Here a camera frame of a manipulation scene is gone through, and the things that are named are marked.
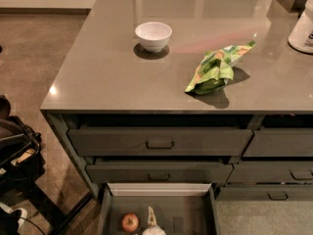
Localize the red apple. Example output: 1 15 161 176
121 212 139 233

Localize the grey counter cabinet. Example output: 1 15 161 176
41 0 313 195

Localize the top left grey drawer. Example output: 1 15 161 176
67 127 252 156

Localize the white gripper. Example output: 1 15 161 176
142 206 166 235

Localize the white plastic canister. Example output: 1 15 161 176
288 0 313 54

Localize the middle left grey drawer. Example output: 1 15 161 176
86 159 233 183

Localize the grey drawer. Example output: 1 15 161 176
67 127 252 156
228 161 313 183
86 159 233 183
245 128 313 158
216 185 313 201

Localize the open bottom left drawer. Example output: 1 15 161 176
97 183 220 235

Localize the top right grey drawer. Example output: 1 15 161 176
245 128 313 158

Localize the middle right grey drawer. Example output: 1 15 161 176
228 161 313 183

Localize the white ceramic bowl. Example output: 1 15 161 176
135 22 172 53

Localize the bottom right grey drawer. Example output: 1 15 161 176
216 185 313 201

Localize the green snack bag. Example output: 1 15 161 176
185 41 255 95

